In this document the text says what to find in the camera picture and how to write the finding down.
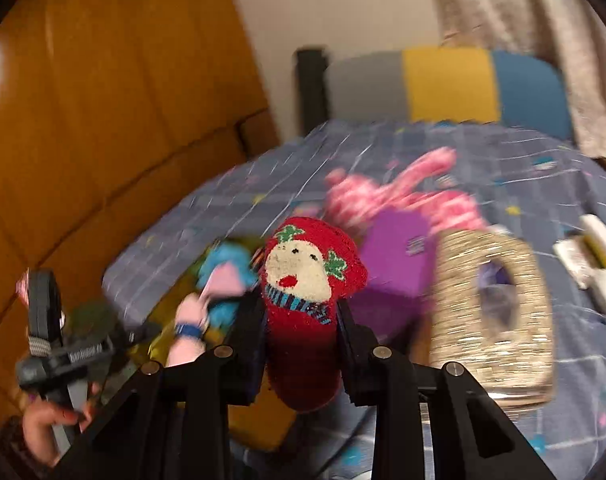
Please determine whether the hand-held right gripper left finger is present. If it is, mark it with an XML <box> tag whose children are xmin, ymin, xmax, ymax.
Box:
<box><xmin>53</xmin><ymin>300</ymin><xmax>269</xmax><ymax>480</ymax></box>

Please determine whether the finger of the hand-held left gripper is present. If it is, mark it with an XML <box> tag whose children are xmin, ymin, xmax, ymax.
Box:
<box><xmin>110</xmin><ymin>322</ymin><xmax>164</xmax><ymax>353</ymax></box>

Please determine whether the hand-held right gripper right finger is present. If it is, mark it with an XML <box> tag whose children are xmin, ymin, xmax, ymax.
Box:
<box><xmin>338</xmin><ymin>302</ymin><xmax>556</xmax><ymax>480</ymax></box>

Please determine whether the red snowman sock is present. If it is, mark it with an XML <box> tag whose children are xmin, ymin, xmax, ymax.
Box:
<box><xmin>259</xmin><ymin>216</ymin><xmax>370</xmax><ymax>413</ymax></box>

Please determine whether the blue plush bear toy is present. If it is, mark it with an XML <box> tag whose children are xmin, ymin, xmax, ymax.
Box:
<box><xmin>195</xmin><ymin>240</ymin><xmax>259</xmax><ymax>333</ymax></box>

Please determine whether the white plastic packet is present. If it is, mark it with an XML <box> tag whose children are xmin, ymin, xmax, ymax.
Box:
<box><xmin>553</xmin><ymin>237</ymin><xmax>606</xmax><ymax>316</ymax></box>

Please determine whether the person's left forearm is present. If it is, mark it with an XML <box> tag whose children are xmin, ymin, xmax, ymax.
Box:
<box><xmin>0</xmin><ymin>412</ymin><xmax>49</xmax><ymax>476</ymax></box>

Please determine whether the person's left hand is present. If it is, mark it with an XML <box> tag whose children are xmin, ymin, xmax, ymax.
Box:
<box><xmin>23</xmin><ymin>400</ymin><xmax>95</xmax><ymax>465</ymax></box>

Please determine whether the purple carton box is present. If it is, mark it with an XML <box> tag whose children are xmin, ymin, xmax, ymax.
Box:
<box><xmin>350</xmin><ymin>209</ymin><xmax>439</xmax><ymax>341</ymax></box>

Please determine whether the silver ornate tissue box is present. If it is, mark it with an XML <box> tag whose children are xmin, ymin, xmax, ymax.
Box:
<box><xmin>428</xmin><ymin>227</ymin><xmax>556</xmax><ymax>408</ymax></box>

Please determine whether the pink spotted plush toy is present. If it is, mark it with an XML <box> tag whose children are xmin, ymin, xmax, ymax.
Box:
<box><xmin>325</xmin><ymin>147</ymin><xmax>488</xmax><ymax>233</ymax></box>

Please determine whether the wooden wardrobe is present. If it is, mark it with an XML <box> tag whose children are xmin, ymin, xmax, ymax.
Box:
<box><xmin>0</xmin><ymin>0</ymin><xmax>284</xmax><ymax>461</ymax></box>

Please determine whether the grey yellow blue chair back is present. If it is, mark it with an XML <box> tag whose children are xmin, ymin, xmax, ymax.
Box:
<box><xmin>325</xmin><ymin>46</ymin><xmax>574</xmax><ymax>141</ymax></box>

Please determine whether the ship print curtain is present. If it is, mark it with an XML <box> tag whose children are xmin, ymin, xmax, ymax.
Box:
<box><xmin>418</xmin><ymin>0</ymin><xmax>606</xmax><ymax>161</ymax></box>

